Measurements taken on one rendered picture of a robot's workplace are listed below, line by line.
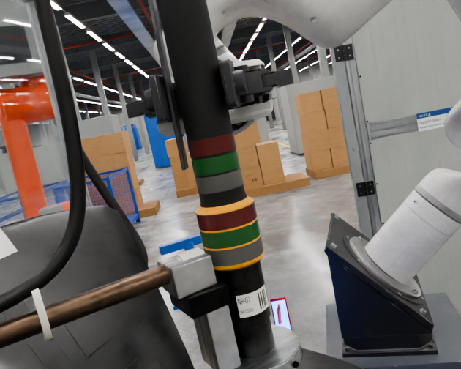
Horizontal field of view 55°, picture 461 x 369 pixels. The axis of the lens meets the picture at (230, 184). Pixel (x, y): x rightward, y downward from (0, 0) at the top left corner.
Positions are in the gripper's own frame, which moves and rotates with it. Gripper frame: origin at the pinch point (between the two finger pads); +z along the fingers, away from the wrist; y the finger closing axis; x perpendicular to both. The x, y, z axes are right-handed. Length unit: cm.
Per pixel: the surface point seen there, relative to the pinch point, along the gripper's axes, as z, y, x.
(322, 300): -289, -14, -149
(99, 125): -982, 396, 39
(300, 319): -264, 4, -149
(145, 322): -0.6, 8.0, -16.7
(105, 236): -7.3, 12.5, -10.7
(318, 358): -22.9, -4.8, -35.1
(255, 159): -751, 42, -85
